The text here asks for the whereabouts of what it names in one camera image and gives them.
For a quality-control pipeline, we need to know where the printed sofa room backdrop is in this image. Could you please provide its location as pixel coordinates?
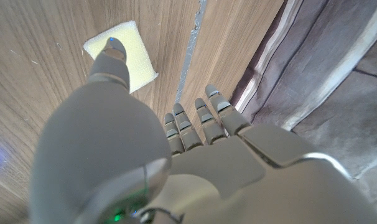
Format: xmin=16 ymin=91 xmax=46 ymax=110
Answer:
xmin=230 ymin=0 xmax=377 ymax=215

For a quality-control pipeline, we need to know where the pale yellow sponge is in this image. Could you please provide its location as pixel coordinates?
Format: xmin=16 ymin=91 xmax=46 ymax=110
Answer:
xmin=82 ymin=20 xmax=159 ymax=94

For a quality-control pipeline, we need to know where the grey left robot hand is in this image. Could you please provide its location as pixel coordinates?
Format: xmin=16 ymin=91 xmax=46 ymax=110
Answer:
xmin=29 ymin=37 xmax=377 ymax=224

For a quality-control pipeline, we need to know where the long grey tape strip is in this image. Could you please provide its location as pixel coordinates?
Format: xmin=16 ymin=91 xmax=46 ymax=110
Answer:
xmin=175 ymin=0 xmax=208 ymax=104

